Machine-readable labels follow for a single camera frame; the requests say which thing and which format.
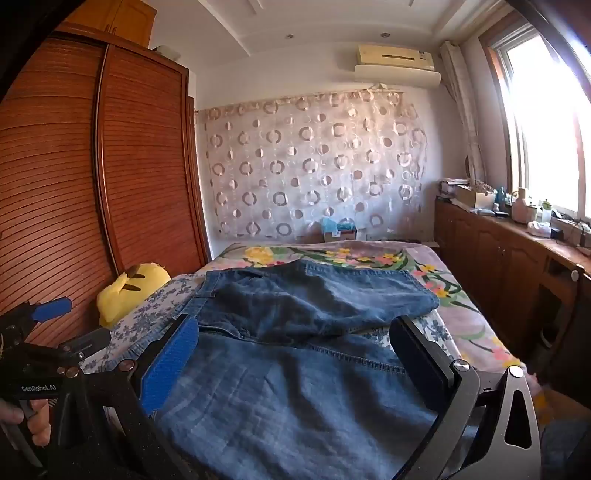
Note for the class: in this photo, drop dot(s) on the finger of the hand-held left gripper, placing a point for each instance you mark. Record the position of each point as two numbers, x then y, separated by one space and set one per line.
90 340
53 308

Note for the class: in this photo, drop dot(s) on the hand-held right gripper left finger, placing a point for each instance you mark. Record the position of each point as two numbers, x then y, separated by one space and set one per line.
171 364

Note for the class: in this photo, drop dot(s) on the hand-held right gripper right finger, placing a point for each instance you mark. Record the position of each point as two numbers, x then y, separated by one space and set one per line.
415 355

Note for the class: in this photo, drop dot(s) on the blue denim pants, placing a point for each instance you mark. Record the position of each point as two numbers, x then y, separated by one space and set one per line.
300 300

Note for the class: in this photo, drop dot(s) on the person's left hand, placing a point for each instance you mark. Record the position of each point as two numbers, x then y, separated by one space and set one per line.
39 420

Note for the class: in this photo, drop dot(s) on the yellow plush toy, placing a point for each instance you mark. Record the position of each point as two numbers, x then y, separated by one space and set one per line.
134 295

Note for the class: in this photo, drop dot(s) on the pink floral blanket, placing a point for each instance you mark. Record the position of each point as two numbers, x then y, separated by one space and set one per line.
360 256

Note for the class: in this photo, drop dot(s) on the long wooden cabinet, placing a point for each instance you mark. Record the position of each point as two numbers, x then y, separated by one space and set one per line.
498 258

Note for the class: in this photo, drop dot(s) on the white waste bin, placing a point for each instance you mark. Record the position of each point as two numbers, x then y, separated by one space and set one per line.
549 333

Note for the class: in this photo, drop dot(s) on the cardboard box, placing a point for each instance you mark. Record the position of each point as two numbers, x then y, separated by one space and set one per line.
339 234

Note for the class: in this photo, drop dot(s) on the open brown box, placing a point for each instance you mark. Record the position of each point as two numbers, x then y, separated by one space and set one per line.
475 198

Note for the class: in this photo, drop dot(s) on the wooden wardrobe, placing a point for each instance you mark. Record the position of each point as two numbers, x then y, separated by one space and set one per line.
138 161

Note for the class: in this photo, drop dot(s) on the white tissue pack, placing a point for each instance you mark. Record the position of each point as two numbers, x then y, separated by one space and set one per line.
538 228

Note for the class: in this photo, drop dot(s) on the teal bottle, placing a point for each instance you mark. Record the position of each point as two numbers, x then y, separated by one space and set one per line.
501 197

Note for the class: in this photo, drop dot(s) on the pink jug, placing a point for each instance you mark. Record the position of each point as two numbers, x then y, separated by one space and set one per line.
521 210

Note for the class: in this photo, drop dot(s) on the small black box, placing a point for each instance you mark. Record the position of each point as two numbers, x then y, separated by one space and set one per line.
558 233

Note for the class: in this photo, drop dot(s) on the white bottle green cap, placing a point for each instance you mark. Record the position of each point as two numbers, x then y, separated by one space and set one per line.
546 211

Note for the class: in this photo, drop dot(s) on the circle-patterned sheer curtain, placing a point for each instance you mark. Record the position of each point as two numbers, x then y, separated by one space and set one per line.
300 161

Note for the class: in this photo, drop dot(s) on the beige window curtain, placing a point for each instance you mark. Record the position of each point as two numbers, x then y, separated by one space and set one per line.
461 101

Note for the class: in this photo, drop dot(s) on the window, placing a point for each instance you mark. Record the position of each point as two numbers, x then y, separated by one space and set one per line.
545 115

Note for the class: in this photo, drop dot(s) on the white storage box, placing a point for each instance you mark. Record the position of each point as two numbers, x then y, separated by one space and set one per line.
165 51

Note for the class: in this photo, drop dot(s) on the wall air conditioner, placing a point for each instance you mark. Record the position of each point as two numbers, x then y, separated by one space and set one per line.
392 57

